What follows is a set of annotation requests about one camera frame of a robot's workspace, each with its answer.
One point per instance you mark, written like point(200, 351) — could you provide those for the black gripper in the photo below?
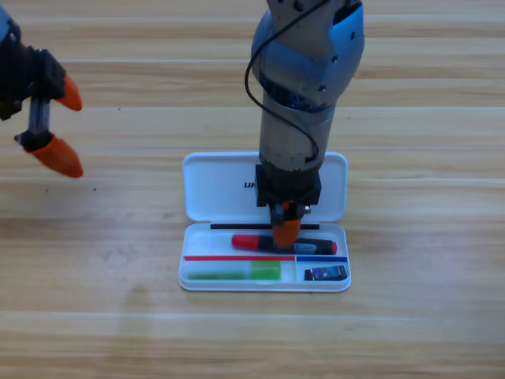
point(288, 187)
point(23, 75)

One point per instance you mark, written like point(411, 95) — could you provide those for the red and black marker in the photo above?
point(246, 241)

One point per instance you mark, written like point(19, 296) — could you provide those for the green highlighter pen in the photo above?
point(264, 271)

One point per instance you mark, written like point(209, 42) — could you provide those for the dark blue eraser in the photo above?
point(327, 273)

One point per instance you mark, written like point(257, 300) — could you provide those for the white Unitree pencil case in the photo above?
point(213, 185)

